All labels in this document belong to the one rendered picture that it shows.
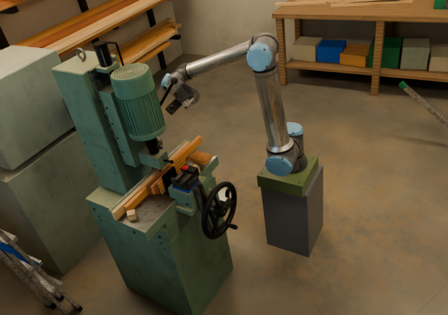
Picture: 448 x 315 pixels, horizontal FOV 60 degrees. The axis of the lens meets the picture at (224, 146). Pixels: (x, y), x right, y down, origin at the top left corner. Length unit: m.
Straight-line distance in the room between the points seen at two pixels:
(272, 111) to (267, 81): 0.17
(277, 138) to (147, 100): 0.71
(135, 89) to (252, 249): 1.54
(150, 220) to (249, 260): 1.07
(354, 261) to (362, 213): 0.44
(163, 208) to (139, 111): 0.47
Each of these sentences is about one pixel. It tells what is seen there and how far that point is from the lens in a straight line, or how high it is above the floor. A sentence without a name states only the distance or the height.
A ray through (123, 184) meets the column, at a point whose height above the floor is 0.89.
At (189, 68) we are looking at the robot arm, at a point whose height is 1.29.
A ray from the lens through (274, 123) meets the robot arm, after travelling 1.98.
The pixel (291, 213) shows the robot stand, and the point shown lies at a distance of 2.48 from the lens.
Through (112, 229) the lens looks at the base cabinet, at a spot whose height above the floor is 0.62.
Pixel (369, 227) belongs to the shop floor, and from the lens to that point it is 2.94.
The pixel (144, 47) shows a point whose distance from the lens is 4.72.
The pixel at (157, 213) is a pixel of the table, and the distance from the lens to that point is 1.86.
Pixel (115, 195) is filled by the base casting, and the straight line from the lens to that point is 2.21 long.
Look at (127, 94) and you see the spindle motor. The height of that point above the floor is 1.44.
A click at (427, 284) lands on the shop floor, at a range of 2.72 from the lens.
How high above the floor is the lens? 2.14
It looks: 35 degrees down
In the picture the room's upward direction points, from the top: 10 degrees counter-clockwise
